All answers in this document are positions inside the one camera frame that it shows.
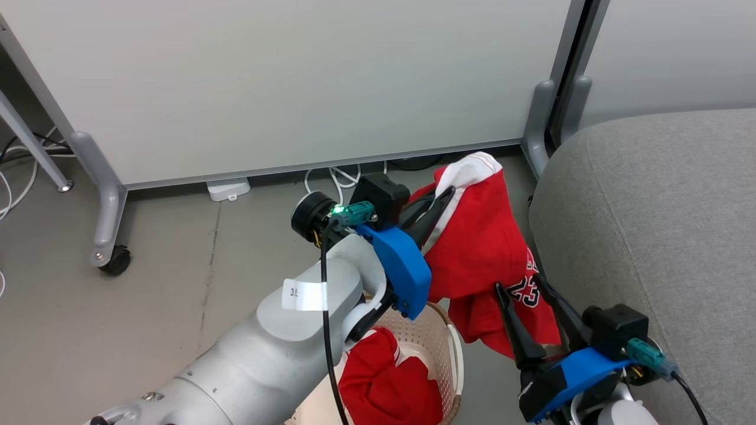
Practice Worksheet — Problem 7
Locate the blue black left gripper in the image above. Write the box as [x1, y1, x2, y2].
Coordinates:
[355, 185, 457, 321]

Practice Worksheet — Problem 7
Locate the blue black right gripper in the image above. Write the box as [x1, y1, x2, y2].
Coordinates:
[494, 274, 634, 424]

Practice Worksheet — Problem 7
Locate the red jersey number 23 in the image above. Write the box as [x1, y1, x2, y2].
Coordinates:
[409, 151, 563, 361]

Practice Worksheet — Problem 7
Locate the red and white garment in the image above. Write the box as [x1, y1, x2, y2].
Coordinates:
[337, 327, 445, 425]

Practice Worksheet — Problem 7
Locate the cream perforated laundry basket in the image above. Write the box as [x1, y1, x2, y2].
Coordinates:
[283, 300, 465, 425]

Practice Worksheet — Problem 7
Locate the grey fabric sofa seat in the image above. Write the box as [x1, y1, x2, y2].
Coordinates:
[528, 108, 756, 425]

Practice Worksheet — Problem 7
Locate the black round left gripper motor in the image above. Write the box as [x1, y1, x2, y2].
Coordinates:
[290, 190, 341, 246]

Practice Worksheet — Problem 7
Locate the white label sticker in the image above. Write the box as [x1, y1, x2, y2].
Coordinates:
[282, 279, 328, 312]

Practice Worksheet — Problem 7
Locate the white partition panel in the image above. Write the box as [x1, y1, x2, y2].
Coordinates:
[576, 0, 756, 130]
[0, 0, 586, 191]

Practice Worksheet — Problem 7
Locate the black caster wheel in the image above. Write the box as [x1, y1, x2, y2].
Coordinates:
[99, 244, 132, 277]

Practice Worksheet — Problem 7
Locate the grey partition foot with caster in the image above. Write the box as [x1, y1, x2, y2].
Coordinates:
[68, 131, 129, 267]

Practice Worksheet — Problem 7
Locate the grey metal table leg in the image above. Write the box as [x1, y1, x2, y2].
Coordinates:
[0, 89, 75, 194]

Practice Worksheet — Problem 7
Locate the black floor cable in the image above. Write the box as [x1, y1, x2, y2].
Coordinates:
[386, 153, 452, 172]
[0, 132, 73, 165]

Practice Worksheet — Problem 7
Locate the teal left cable connector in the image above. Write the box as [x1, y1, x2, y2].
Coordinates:
[329, 200, 377, 230]

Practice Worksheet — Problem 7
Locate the teal cable connector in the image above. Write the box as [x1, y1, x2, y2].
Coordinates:
[329, 200, 377, 230]
[625, 337, 680, 382]

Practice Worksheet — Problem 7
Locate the white looped cable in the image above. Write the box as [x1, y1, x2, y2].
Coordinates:
[304, 162, 388, 207]

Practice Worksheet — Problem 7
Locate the teal right cable connector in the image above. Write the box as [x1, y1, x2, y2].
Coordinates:
[625, 337, 680, 382]

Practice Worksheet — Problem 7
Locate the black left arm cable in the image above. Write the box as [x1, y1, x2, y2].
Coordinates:
[320, 220, 351, 425]

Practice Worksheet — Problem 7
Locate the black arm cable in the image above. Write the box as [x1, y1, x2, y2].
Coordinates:
[320, 220, 351, 425]
[670, 369, 710, 425]

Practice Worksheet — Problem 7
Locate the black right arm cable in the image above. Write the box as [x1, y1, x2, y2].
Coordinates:
[670, 369, 710, 425]

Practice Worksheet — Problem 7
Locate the white cable bundle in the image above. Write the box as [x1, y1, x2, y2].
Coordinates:
[0, 127, 77, 222]

